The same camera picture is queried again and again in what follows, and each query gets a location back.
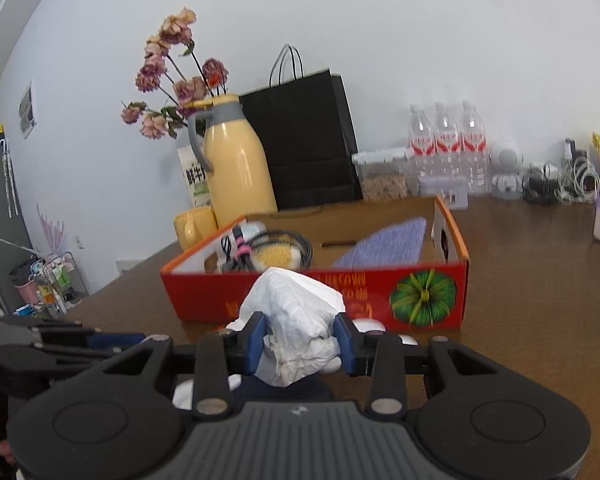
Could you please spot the red orange cardboard box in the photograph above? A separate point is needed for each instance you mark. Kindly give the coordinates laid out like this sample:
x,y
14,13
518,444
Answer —
x,y
428,294

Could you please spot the white toy robot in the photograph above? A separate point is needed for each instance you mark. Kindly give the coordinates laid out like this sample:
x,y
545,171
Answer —
x,y
506,162

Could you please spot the white round lid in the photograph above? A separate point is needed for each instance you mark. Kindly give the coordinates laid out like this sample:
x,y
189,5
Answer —
x,y
368,325

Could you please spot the yellow thermos jug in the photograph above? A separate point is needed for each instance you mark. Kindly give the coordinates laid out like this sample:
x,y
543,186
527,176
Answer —
x,y
232,157

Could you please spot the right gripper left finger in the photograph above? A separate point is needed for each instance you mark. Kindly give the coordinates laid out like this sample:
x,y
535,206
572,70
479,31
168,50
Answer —
x,y
220,355

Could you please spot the middle water bottle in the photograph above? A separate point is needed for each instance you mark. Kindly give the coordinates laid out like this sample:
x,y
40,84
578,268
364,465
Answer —
x,y
448,143

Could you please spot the water bottle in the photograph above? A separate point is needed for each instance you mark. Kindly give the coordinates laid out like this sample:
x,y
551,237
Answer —
x,y
448,143
473,136
422,142

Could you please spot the yellow ceramic mug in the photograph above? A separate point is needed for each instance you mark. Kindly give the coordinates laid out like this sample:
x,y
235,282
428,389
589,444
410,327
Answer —
x,y
194,225

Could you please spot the white milk carton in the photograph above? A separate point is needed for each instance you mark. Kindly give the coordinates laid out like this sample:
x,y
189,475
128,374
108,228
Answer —
x,y
195,178

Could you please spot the white plastic rectangular case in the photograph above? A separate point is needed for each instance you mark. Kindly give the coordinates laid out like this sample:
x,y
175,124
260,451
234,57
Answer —
x,y
236,247

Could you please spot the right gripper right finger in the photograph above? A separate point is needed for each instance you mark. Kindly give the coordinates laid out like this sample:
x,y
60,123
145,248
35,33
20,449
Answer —
x,y
381,358

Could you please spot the small white tin box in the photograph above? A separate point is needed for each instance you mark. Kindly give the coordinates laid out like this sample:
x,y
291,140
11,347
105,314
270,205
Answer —
x,y
453,190

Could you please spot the purple fabric pouch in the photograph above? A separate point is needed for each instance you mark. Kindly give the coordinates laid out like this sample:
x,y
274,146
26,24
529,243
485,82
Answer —
x,y
397,245

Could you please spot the dried pink rose bouquet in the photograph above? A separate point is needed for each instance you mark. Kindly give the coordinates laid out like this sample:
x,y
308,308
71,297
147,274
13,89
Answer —
x,y
171,68

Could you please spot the clear seed storage container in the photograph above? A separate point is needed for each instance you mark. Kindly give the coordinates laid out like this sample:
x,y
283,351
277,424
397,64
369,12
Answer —
x,y
383,174

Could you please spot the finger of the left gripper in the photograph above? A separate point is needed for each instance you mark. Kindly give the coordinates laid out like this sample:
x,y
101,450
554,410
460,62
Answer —
x,y
113,342

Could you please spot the right water bottle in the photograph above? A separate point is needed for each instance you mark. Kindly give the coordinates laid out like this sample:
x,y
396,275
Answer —
x,y
473,136

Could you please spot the left water bottle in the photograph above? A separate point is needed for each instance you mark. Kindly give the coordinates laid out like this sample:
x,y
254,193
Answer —
x,y
422,142

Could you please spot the white plastic bag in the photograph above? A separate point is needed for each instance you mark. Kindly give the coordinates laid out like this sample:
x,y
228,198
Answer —
x,y
300,312

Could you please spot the wire storage rack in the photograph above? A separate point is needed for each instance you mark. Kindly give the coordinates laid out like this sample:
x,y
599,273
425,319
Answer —
x,y
46,288

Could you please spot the plush corgi toy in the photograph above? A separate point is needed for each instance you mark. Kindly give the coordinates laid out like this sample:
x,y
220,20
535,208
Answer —
x,y
277,255

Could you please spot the black paper shopping bag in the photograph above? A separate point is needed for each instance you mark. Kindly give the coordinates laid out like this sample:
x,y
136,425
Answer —
x,y
306,130

